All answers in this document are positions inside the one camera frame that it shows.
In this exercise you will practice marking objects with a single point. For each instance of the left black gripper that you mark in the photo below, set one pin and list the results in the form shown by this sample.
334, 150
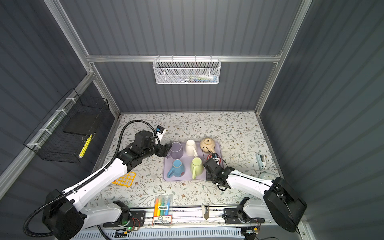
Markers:
163, 149

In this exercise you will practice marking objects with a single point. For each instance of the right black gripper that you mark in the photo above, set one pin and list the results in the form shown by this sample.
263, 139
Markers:
208, 177

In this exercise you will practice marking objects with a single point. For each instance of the light green mug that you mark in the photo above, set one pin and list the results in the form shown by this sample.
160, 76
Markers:
196, 167

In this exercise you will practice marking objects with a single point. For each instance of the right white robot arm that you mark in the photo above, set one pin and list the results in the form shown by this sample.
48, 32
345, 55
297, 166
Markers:
280, 201

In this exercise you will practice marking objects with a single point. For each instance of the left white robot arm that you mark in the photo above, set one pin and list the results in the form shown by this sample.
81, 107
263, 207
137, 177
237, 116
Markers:
71, 214

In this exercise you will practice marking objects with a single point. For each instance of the purple mug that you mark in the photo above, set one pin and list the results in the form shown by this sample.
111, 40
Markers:
176, 151

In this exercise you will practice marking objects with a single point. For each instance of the blue dotted mug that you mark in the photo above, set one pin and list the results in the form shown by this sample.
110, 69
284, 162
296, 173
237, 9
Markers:
177, 169

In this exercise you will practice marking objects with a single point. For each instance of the white mug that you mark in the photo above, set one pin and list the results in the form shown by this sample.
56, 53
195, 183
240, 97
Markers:
191, 149

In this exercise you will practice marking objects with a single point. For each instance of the yellow calculator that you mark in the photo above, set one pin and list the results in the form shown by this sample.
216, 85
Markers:
126, 180

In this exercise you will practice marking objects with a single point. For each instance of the pack of coloured markers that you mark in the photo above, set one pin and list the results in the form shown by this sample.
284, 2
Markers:
163, 210

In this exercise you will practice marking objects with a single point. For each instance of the yellow highlighter pen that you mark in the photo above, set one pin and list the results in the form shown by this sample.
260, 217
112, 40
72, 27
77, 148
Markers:
85, 147

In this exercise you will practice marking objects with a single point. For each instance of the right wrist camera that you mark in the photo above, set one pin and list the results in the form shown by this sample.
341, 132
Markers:
214, 156

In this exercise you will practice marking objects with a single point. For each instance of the white wire mesh basket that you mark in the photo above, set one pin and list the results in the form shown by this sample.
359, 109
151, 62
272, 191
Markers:
195, 72

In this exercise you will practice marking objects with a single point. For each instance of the black wire basket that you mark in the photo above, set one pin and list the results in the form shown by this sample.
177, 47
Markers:
64, 134

